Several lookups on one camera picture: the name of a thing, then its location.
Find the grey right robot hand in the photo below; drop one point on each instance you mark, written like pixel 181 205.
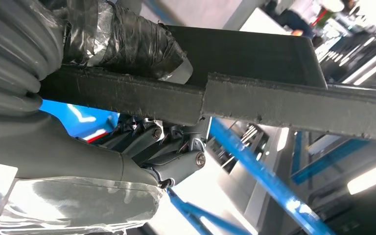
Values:
pixel 61 155

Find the blue metal shelf rack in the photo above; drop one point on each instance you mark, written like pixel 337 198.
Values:
pixel 256 172

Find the person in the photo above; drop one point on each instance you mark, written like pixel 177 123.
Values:
pixel 296 21

